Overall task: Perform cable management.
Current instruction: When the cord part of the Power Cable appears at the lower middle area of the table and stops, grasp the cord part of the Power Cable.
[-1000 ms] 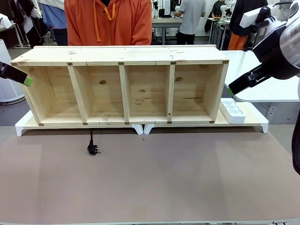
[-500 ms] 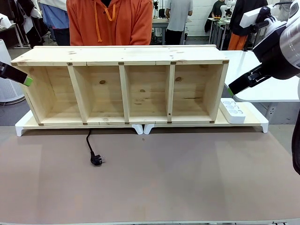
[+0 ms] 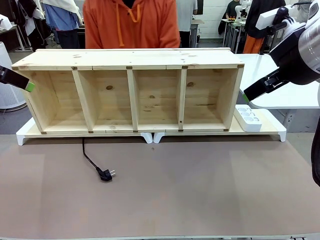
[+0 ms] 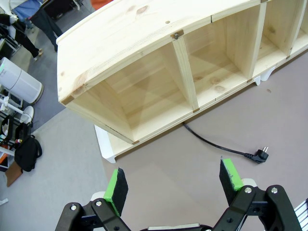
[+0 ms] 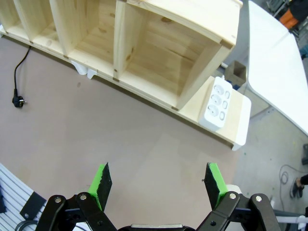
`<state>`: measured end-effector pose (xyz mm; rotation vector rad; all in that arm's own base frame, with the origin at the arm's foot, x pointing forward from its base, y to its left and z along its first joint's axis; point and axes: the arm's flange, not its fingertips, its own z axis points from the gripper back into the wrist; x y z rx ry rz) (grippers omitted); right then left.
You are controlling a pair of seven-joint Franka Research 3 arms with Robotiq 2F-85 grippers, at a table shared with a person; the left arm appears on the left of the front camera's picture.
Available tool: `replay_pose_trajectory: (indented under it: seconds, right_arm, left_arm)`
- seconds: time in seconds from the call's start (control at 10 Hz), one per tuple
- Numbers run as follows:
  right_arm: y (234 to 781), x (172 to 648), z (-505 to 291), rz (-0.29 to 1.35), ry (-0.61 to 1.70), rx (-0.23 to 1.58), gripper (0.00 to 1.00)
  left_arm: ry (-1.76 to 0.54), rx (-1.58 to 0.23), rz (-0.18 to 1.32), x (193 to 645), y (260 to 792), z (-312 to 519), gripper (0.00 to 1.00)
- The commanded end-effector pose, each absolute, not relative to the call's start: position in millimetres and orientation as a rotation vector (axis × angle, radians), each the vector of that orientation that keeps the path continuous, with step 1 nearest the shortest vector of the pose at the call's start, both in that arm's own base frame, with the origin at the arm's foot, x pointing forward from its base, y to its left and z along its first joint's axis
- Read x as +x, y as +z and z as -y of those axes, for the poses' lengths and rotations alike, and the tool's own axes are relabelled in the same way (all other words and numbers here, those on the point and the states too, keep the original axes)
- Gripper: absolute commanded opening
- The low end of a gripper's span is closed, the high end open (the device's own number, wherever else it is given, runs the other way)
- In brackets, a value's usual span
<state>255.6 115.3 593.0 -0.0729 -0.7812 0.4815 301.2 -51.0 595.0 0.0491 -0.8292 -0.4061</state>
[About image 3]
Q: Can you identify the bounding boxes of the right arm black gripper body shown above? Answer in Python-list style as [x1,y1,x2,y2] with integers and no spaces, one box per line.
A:
[269,27,320,86]

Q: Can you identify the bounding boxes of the black power cable with plug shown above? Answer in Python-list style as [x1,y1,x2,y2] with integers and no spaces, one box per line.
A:
[81,137,117,183]

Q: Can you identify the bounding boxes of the white side table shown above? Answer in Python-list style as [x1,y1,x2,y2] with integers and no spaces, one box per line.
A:
[234,53,320,126]

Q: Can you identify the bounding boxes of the white multi-socket power strip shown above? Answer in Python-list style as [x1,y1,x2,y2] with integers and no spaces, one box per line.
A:
[234,105,263,133]

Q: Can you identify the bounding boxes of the white desk riser wood top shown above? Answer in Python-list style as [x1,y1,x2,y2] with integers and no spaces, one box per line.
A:
[152,107,287,144]
[16,116,153,147]

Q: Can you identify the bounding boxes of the background person orange trousers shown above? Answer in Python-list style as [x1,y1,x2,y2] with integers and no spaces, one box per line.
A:
[242,0,286,55]

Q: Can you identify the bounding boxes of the hanging dark jacket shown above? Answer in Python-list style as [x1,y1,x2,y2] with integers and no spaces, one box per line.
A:
[14,0,52,50]

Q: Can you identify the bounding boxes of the hanging blue shirt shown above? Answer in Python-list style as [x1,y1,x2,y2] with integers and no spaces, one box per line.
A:
[41,0,83,32]

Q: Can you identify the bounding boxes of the background person dark green shirt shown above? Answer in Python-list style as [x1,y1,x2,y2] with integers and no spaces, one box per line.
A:
[225,0,243,21]

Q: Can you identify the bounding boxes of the background person grey shirt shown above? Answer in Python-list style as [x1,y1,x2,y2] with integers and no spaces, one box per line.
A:
[175,0,199,48]

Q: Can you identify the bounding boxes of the pine wood compartment shelf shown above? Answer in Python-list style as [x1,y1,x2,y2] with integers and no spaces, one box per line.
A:
[11,47,245,135]

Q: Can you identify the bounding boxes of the person torso orange hoodie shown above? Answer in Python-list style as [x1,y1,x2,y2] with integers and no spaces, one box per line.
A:
[82,0,181,49]

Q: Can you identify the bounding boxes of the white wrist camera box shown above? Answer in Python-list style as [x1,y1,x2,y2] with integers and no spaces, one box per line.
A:
[255,6,285,29]

